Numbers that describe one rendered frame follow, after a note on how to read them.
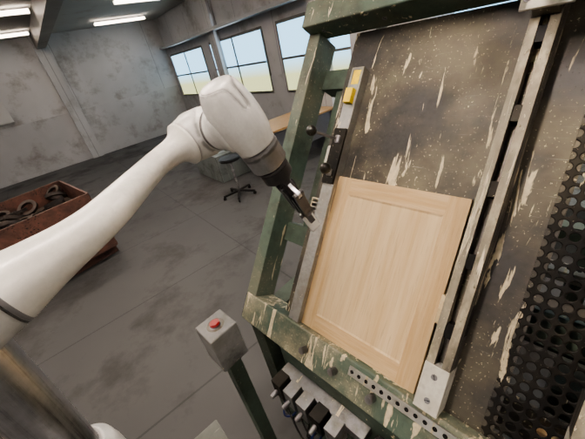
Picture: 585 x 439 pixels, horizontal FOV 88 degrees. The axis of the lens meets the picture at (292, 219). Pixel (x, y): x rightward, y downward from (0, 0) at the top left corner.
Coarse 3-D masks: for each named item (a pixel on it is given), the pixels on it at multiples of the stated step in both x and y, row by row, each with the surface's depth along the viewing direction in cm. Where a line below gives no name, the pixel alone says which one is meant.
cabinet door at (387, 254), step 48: (336, 192) 109; (384, 192) 97; (432, 192) 87; (336, 240) 107; (384, 240) 95; (432, 240) 86; (336, 288) 105; (384, 288) 94; (432, 288) 84; (336, 336) 103; (384, 336) 92; (432, 336) 84
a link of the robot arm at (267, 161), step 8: (272, 144) 64; (264, 152) 64; (272, 152) 65; (280, 152) 66; (248, 160) 65; (256, 160) 64; (264, 160) 65; (272, 160) 65; (280, 160) 66; (256, 168) 66; (264, 168) 66; (272, 168) 66
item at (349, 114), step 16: (352, 112) 106; (352, 128) 108; (336, 176) 108; (320, 192) 111; (320, 208) 111; (320, 224) 110; (320, 240) 110; (304, 256) 114; (304, 272) 113; (304, 288) 112; (304, 304) 113
